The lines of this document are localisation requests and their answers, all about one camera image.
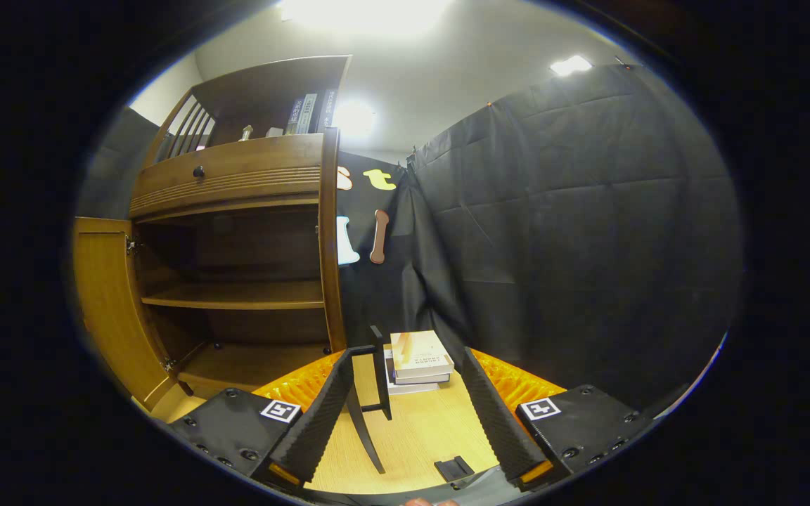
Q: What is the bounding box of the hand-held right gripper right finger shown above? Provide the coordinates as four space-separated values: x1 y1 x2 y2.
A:
461 346 653 493

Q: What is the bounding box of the wooden cabinet drawer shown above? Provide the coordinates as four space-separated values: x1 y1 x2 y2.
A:
129 133 326 221

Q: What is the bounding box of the wooden cabinet shelf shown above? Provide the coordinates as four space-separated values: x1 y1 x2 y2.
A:
141 280 327 311

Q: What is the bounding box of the wooden double-door shoe cabinet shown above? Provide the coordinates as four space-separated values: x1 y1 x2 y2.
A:
127 55 353 401

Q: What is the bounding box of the cream cover book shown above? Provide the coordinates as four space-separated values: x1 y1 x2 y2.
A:
389 330 456 381

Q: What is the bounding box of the black spine book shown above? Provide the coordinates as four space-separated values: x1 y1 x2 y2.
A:
311 87 340 134

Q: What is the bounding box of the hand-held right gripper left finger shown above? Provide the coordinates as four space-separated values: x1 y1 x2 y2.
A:
166 349 355 490

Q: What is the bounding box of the ceiling light panel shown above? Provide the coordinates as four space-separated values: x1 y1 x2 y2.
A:
548 54 594 77
334 98 379 139
277 0 449 37

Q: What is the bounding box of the dark blue book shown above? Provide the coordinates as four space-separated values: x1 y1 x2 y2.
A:
283 97 306 136

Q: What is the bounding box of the white book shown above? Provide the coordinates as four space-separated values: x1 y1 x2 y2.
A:
383 364 442 396

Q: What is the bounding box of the wooden cabinet door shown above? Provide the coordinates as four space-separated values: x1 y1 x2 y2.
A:
316 126 387 476
71 216 174 413

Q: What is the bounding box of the grey spine book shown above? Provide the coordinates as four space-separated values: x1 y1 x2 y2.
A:
296 92 319 135

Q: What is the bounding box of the black backdrop cloth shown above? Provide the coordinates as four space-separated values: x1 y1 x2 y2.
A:
78 63 745 417

